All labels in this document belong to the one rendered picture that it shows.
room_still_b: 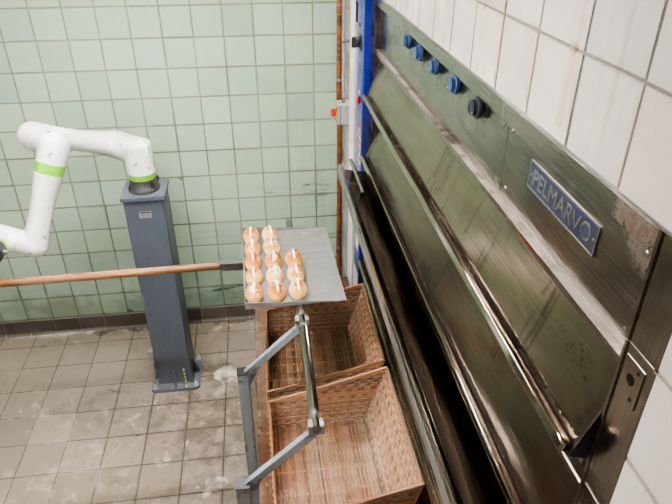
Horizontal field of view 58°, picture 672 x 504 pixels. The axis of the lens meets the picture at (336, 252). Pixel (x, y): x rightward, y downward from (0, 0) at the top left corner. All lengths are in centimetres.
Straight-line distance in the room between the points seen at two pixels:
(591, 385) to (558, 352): 10
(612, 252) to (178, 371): 293
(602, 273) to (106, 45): 287
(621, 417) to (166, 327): 274
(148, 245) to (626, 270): 253
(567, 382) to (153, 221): 234
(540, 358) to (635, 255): 30
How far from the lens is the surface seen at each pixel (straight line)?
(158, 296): 327
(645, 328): 86
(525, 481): 126
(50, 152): 272
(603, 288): 96
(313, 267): 235
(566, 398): 104
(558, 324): 108
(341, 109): 310
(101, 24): 341
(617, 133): 88
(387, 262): 196
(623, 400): 93
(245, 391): 228
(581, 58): 97
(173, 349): 348
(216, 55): 336
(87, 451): 346
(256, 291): 215
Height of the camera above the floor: 245
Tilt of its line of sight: 31 degrees down
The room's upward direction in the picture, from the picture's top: straight up
